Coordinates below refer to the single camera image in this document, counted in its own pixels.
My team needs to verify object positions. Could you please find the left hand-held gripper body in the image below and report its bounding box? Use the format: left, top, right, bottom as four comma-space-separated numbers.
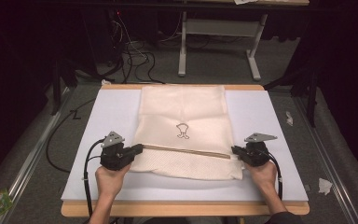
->
100, 131, 134, 172

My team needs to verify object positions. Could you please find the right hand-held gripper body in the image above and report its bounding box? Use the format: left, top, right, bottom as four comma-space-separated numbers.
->
242, 133, 278, 167

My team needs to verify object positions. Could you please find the white mesh laundry bag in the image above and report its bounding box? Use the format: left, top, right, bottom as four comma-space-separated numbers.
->
130, 85, 244, 181

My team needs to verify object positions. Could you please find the person's right hand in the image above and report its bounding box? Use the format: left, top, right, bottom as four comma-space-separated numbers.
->
244, 161, 278, 195

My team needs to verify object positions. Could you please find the person's left hand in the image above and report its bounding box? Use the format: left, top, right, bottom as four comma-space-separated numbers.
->
94, 163, 131, 200

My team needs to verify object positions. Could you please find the white foam board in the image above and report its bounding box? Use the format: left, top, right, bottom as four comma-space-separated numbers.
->
61, 89, 310, 203

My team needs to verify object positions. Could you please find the crumpled white paper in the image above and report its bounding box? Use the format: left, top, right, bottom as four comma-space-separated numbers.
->
318, 177, 334, 196
285, 110, 295, 127

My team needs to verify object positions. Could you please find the wooden table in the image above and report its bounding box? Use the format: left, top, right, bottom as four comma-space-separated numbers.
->
61, 83, 311, 218

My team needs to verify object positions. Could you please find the black stand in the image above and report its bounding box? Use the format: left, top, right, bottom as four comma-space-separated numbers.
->
263, 62, 322, 129
49, 58, 79, 117

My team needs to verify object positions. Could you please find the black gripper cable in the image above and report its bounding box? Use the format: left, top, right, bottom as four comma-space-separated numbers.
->
268, 151, 283, 201
83, 138, 105, 218

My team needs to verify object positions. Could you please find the black floor cable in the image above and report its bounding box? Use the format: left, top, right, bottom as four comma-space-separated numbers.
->
45, 98, 98, 174

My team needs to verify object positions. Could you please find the metal floor rail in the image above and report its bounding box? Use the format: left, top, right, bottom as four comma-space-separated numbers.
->
292, 96, 358, 224
0, 87, 76, 224

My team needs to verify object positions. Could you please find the tangle of cables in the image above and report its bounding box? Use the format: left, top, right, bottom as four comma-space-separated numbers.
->
106, 10, 166, 86

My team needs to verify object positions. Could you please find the white desk frame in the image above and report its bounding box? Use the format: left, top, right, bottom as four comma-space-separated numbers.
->
177, 11, 269, 82

